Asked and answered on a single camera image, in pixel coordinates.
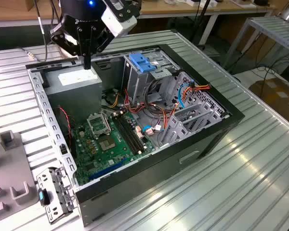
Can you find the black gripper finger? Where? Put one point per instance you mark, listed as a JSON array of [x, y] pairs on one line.
[[103, 38], [59, 36]]

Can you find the grey metal disk bay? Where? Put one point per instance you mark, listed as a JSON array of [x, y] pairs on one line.
[[180, 130]]

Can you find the small brown cardboard box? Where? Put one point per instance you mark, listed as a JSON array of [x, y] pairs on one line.
[[31, 4]]

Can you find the blue plastic drive latch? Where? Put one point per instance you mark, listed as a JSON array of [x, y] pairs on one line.
[[142, 63]]

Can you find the wooden workbench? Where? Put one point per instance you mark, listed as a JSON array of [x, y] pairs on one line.
[[14, 14], [183, 7]]

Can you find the grey optical drive cage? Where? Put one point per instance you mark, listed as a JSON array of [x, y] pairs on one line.
[[139, 81]]

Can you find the grey power supply unit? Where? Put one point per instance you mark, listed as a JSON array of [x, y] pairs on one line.
[[72, 96]]

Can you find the black RAM slot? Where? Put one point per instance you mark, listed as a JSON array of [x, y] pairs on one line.
[[131, 133], [125, 136]]

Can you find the CPU socket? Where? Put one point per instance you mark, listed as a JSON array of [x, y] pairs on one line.
[[106, 143]]

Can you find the green motherboard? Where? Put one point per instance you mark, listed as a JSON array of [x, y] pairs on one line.
[[106, 156]]

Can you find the blue expansion slot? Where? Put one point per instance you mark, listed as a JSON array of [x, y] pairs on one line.
[[106, 169]]

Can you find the grey parts rack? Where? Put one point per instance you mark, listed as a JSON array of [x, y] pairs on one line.
[[9, 168]]

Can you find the black open PC case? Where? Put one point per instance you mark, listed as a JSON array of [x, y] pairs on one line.
[[159, 173]]

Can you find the black and blue latch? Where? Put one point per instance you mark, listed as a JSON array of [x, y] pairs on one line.
[[41, 196]]

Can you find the metal slat side table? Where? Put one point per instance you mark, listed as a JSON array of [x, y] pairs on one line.
[[274, 29]]

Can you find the large brown cardboard box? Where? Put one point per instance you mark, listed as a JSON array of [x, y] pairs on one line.
[[274, 96]]

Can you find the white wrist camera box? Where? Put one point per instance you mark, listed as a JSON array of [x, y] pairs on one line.
[[118, 21]]

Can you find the black camera bracket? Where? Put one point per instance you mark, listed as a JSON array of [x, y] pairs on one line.
[[127, 10]]

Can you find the small black switch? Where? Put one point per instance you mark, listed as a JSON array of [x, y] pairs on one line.
[[63, 149]]

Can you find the metal hinged slot bracket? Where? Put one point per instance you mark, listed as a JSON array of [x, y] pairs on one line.
[[55, 183]]

